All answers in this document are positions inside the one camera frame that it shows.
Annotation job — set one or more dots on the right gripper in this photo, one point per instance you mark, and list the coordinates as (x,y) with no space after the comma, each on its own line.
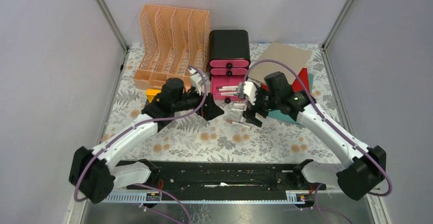
(250,115)

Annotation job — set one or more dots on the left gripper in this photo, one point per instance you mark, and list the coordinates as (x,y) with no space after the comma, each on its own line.
(211,110)

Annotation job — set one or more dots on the pink cap white marker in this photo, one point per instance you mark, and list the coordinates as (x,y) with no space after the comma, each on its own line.
(226,93)

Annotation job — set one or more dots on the green cap white marker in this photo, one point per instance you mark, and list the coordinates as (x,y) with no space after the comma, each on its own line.
(227,90)

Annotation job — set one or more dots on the pink bottom drawer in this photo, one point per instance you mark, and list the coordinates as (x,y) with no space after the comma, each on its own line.
(217,81)

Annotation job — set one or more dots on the pink drawer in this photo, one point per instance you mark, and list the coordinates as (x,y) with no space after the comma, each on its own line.
(229,63)
(228,72)
(217,81)

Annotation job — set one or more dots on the pink top drawer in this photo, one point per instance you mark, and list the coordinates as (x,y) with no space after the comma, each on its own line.
(229,63)

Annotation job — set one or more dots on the black drawer cabinet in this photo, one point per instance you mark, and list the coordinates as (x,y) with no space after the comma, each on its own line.
(229,45)

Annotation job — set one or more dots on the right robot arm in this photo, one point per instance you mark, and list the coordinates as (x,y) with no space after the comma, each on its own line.
(361,167)

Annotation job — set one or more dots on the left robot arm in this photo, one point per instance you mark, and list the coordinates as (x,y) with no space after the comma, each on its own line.
(95,172)

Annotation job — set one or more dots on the tan cap white marker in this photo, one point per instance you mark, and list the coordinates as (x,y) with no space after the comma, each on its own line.
(238,124)

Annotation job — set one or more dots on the teal folder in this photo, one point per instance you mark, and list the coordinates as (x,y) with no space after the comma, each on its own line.
(284,116)

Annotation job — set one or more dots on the floral table mat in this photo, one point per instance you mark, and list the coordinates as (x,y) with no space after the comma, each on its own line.
(194,139)

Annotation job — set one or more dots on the yellow plastic block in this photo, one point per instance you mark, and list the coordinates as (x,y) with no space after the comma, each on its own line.
(151,93)

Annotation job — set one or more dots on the red folder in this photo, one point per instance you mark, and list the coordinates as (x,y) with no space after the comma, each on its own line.
(301,84)

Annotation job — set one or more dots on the beige cardboard sheet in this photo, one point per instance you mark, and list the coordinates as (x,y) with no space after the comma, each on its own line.
(293,57)

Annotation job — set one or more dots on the peach plastic file organizer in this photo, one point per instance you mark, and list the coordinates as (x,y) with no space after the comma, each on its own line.
(174,39)

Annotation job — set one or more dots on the black mounting rail base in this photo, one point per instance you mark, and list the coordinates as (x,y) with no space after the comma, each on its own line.
(217,182)

